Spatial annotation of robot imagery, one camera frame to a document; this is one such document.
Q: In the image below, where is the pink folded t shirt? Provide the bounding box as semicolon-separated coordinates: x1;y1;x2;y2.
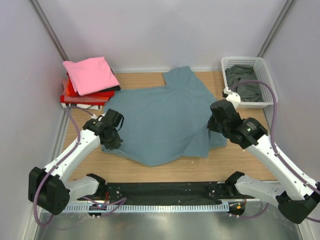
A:
62;56;120;96

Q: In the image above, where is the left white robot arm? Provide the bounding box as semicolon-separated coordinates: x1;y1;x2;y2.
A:
28;109;124;216

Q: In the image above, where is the blue-grey t shirt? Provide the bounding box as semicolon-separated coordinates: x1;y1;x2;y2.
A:
102;66;227;167

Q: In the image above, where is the black folded t shirt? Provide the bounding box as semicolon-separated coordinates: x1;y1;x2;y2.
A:
100;69;121;92

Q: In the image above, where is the white plastic basket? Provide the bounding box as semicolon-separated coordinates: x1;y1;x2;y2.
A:
221;56;278;109

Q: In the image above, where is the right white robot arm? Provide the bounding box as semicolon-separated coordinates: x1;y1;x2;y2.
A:
207;99;320;224

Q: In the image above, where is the white slotted cable duct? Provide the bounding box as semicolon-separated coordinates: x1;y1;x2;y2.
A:
62;202;229;213

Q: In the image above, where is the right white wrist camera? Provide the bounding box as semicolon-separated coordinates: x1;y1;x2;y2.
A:
222;87;241;104

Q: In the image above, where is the white patterned folded t shirt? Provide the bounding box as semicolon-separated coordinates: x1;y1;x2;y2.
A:
61;103;102;110

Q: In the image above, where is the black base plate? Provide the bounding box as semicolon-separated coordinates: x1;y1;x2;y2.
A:
89;181;253;206

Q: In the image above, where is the light red folded t shirt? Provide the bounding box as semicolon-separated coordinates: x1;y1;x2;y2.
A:
60;79;109;106

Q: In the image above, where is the dark grey t shirt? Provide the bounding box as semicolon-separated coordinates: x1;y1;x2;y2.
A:
225;65;264;102

